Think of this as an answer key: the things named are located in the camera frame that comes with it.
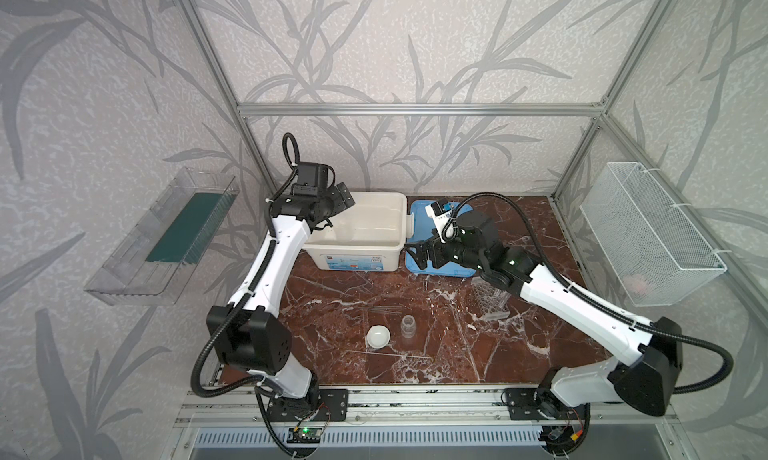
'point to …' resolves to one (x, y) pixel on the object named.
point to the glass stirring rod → (392, 354)
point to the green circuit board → (304, 435)
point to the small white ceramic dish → (378, 336)
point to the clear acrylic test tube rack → (492, 304)
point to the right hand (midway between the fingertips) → (420, 229)
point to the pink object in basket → (634, 282)
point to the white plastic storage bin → (369, 236)
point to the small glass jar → (408, 326)
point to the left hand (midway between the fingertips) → (342, 191)
